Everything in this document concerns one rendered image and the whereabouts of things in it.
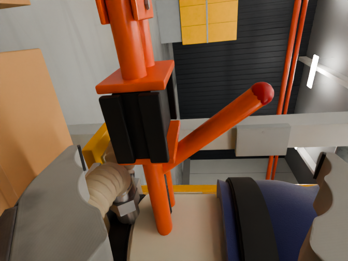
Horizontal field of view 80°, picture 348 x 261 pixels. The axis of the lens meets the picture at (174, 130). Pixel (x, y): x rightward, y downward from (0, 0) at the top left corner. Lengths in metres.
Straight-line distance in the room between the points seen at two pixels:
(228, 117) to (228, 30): 7.37
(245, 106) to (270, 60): 11.35
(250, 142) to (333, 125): 0.47
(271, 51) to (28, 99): 11.23
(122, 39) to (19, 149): 0.33
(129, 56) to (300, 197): 0.28
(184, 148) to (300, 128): 1.25
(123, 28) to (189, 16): 7.30
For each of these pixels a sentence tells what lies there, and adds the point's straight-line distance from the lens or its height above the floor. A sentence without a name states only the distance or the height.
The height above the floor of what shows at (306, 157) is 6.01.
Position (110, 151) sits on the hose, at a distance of 0.29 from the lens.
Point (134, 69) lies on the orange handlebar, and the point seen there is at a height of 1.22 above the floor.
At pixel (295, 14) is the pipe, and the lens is 8.31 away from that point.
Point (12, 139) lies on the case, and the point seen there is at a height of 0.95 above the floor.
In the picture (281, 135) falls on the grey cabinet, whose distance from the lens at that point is 1.37.
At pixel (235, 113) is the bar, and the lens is 0.21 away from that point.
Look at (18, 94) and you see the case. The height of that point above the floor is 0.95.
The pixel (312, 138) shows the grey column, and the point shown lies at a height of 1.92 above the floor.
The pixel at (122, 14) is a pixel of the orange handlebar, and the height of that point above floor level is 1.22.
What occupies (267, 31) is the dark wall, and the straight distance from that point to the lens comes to 11.24.
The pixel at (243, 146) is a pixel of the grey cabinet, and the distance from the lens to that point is 1.35.
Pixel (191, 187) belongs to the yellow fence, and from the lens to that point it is 1.70.
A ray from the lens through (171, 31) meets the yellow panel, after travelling 7.60.
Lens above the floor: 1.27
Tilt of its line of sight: 8 degrees down
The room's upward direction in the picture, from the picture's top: 88 degrees clockwise
